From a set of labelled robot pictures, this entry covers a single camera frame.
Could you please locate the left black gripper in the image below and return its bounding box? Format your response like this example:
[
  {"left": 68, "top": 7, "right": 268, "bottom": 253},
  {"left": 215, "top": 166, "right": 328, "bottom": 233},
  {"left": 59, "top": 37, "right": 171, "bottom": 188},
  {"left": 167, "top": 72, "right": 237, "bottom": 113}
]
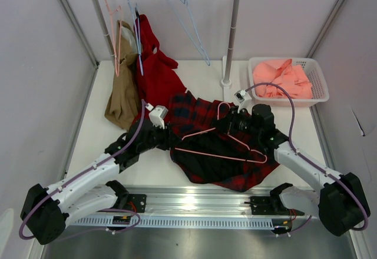
[{"left": 137, "top": 120, "right": 181, "bottom": 154}]

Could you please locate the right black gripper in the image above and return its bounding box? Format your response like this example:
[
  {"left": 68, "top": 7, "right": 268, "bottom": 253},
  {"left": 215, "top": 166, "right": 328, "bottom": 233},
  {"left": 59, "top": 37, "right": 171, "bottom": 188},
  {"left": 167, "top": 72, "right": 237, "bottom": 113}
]
[{"left": 211, "top": 106, "right": 261, "bottom": 139}]

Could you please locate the pink hanger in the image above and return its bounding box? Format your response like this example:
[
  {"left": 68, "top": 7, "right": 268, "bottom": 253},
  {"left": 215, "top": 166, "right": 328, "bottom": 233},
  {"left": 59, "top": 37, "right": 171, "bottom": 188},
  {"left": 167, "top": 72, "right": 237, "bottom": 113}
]
[
  {"left": 104, "top": 0, "right": 121, "bottom": 77},
  {"left": 173, "top": 102, "right": 268, "bottom": 164}
]

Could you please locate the red plaid skirt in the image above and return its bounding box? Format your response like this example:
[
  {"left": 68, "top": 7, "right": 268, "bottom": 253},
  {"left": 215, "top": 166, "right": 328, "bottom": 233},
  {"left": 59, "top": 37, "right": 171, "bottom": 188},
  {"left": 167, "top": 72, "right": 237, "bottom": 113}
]
[{"left": 168, "top": 92, "right": 279, "bottom": 192}]

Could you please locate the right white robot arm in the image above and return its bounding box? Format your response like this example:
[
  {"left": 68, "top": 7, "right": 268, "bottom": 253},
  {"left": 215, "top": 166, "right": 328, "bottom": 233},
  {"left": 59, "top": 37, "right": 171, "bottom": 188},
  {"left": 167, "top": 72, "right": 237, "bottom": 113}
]
[{"left": 215, "top": 104, "right": 371, "bottom": 236}]

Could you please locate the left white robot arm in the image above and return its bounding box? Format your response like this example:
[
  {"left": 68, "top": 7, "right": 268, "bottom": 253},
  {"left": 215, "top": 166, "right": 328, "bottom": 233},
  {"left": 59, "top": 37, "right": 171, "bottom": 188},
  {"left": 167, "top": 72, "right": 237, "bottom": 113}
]
[{"left": 19, "top": 119, "right": 173, "bottom": 245}]

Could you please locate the left blue hanger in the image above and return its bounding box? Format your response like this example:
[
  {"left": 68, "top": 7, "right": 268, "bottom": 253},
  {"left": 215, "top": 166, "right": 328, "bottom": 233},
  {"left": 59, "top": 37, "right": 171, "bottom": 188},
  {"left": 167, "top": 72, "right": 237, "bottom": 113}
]
[{"left": 127, "top": 0, "right": 144, "bottom": 76}]

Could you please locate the blue hanger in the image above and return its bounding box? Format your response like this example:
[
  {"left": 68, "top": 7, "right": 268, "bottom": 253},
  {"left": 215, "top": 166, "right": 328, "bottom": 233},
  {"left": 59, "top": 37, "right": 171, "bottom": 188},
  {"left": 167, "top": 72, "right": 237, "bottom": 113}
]
[
  {"left": 166, "top": 0, "right": 211, "bottom": 67},
  {"left": 127, "top": 0, "right": 144, "bottom": 76}
]

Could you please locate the right blue hanger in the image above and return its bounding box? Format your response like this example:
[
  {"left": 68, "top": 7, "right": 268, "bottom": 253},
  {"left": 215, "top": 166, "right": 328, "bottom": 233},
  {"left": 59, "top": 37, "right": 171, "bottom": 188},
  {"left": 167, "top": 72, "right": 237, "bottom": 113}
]
[{"left": 166, "top": 0, "right": 211, "bottom": 67}]

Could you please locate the tan hanging garment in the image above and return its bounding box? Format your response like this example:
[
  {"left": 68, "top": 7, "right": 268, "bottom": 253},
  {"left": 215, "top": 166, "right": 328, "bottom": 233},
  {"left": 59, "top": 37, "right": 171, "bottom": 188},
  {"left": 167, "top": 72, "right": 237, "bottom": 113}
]
[{"left": 104, "top": 21, "right": 141, "bottom": 131}]

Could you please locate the red hanging garment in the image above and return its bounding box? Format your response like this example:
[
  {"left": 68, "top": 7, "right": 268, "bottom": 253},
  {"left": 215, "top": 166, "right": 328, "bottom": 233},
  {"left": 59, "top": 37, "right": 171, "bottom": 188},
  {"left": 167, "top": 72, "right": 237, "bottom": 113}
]
[{"left": 135, "top": 14, "right": 187, "bottom": 108}]

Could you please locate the pink garment in basket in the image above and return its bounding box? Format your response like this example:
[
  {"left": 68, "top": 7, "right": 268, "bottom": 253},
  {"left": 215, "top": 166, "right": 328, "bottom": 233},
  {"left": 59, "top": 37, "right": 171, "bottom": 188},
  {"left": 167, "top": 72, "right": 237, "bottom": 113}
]
[{"left": 252, "top": 59, "right": 313, "bottom": 99}]

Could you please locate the white plastic basket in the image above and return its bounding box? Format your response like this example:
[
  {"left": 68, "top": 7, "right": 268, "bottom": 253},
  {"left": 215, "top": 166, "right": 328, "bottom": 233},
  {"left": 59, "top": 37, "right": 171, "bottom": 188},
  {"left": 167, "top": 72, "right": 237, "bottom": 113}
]
[{"left": 248, "top": 57, "right": 329, "bottom": 107}]

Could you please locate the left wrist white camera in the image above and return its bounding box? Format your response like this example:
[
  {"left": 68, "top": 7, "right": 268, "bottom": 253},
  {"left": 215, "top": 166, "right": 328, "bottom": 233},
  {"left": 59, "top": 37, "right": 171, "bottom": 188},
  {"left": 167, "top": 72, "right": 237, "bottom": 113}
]
[{"left": 145, "top": 103, "right": 168, "bottom": 129}]

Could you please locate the wrist white camera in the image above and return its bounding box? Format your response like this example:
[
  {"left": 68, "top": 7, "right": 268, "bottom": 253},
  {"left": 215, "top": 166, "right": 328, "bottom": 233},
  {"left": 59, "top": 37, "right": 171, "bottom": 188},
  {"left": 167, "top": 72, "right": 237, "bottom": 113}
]
[
  {"left": 145, "top": 103, "right": 168, "bottom": 129},
  {"left": 234, "top": 89, "right": 252, "bottom": 114}
]

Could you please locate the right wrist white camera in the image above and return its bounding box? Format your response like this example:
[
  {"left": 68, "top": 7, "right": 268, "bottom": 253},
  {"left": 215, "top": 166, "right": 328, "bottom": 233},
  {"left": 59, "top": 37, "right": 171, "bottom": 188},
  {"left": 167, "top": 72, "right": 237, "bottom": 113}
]
[{"left": 234, "top": 89, "right": 252, "bottom": 114}]

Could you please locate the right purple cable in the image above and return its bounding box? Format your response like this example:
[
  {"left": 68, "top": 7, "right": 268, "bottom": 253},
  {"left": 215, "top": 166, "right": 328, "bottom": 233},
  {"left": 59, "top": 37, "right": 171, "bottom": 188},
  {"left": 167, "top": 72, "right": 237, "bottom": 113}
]
[{"left": 244, "top": 82, "right": 371, "bottom": 237}]

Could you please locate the purple cable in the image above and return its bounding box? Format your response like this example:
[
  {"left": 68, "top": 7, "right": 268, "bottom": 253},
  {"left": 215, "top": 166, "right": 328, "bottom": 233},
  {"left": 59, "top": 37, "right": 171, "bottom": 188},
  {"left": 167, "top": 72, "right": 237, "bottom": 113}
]
[
  {"left": 18, "top": 99, "right": 148, "bottom": 240},
  {"left": 244, "top": 82, "right": 371, "bottom": 237}
]

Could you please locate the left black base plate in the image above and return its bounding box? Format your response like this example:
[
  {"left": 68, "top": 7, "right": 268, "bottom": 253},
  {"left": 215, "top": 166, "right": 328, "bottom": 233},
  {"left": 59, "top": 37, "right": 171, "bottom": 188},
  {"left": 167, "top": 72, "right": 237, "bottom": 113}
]
[{"left": 113, "top": 194, "right": 147, "bottom": 213}]

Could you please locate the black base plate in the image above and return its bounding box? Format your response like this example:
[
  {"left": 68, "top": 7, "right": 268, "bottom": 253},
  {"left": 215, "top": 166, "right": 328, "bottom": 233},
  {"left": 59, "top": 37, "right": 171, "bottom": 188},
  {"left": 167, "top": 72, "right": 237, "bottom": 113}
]
[
  {"left": 244, "top": 196, "right": 304, "bottom": 216},
  {"left": 113, "top": 194, "right": 147, "bottom": 213}
]

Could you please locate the aluminium mounting rail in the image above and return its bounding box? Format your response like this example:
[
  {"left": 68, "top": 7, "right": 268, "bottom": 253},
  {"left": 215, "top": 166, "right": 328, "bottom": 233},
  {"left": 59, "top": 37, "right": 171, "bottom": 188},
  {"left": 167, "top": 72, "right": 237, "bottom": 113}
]
[{"left": 38, "top": 185, "right": 361, "bottom": 220}]

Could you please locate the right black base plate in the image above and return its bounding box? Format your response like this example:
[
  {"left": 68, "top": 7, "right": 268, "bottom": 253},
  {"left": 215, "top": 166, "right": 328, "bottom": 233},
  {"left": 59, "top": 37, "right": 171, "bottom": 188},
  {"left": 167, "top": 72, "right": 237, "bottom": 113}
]
[{"left": 244, "top": 196, "right": 304, "bottom": 216}]

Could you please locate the white slotted cable duct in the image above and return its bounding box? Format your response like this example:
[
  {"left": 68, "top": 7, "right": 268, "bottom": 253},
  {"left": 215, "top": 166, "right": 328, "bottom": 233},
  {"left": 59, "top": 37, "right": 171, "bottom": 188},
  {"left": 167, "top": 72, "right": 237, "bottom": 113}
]
[{"left": 74, "top": 215, "right": 274, "bottom": 230}]

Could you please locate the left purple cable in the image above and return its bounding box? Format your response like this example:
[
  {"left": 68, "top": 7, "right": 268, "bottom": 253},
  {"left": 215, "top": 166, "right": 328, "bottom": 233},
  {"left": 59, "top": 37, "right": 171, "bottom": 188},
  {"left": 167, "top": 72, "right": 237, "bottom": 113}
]
[{"left": 18, "top": 99, "right": 148, "bottom": 240}]

